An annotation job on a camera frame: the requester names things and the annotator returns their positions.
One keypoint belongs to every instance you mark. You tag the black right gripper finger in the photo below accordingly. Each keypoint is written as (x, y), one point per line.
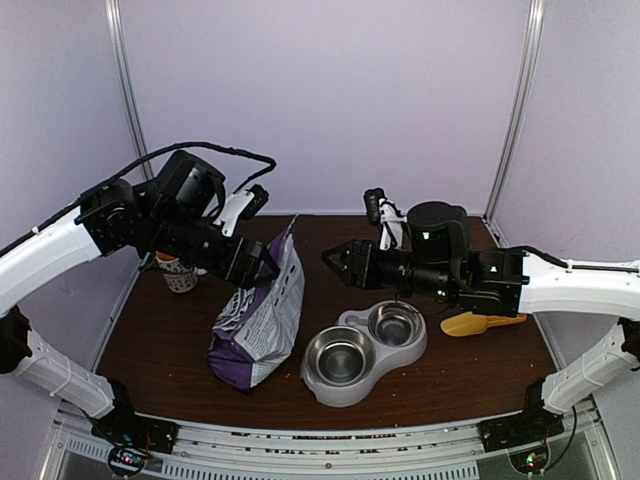
(349, 271)
(342, 253)

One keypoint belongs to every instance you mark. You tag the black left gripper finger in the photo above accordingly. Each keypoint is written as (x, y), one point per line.
(257, 278)
(264, 262)

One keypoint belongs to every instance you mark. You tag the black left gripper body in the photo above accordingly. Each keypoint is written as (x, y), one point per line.
(239, 276)

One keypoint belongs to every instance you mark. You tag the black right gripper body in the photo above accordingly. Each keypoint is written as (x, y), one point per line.
(364, 263)

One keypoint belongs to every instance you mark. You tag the purple pet food bag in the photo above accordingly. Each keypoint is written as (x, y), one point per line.
(257, 329)

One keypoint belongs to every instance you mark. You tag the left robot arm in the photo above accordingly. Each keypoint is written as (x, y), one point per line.
(183, 200)

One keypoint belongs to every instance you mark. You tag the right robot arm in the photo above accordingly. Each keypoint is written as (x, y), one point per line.
(427, 252)

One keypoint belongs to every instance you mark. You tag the patterned mug orange inside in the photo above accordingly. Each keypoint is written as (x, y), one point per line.
(180, 277)

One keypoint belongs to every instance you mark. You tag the steel bowl far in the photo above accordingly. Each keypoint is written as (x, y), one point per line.
(396, 323)

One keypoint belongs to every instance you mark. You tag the steel bowl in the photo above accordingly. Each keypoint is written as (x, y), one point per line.
(339, 356)
(396, 323)

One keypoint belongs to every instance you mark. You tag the steel bowl near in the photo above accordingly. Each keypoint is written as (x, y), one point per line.
(339, 356)

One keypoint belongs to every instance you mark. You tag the grey double bowl feeder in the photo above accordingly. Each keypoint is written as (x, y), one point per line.
(386, 359)

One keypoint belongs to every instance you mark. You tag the yellow plastic scoop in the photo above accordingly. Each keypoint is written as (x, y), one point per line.
(470, 324)

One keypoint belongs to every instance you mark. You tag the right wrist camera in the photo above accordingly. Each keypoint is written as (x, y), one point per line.
(372, 198)

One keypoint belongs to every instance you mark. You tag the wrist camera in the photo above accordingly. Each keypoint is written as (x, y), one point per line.
(372, 198)
(258, 201)

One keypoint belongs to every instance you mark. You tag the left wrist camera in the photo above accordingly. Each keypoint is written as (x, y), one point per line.
(258, 201)

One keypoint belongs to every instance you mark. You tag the front aluminium rail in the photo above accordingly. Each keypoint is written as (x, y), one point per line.
(396, 434)

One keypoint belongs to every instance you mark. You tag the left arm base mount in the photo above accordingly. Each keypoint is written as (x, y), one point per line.
(135, 447)

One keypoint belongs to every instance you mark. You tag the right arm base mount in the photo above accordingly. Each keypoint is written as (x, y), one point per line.
(526, 441)

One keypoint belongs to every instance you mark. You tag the left aluminium frame post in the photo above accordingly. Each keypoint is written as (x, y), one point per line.
(116, 32)

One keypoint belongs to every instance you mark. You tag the aluminium frame post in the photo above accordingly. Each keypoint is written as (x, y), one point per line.
(528, 64)
(116, 32)

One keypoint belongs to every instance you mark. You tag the right aluminium frame post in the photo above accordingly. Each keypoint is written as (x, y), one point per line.
(528, 64)

